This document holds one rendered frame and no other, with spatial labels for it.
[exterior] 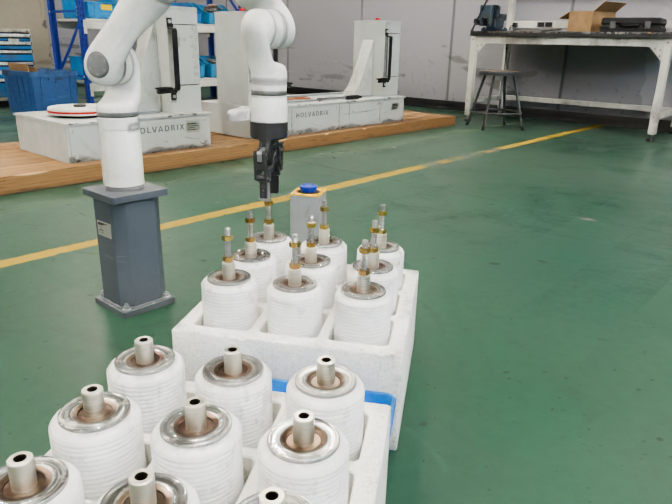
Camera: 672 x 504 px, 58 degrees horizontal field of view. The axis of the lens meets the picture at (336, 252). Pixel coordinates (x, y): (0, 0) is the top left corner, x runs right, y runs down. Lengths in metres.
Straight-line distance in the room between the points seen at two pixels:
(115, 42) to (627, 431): 1.26
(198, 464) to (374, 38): 4.26
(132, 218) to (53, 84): 4.13
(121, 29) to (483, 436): 1.08
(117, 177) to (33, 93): 4.05
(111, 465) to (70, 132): 2.48
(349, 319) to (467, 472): 0.31
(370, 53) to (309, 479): 4.24
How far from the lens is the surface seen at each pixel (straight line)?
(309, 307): 1.01
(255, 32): 1.18
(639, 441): 1.22
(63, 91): 5.63
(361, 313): 0.98
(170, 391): 0.81
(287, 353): 1.01
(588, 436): 1.19
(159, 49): 3.47
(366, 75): 4.68
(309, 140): 3.92
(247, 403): 0.75
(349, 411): 0.73
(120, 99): 1.50
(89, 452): 0.71
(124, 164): 1.49
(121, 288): 1.55
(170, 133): 3.35
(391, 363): 0.98
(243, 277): 1.06
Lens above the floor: 0.64
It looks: 19 degrees down
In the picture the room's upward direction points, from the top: 1 degrees clockwise
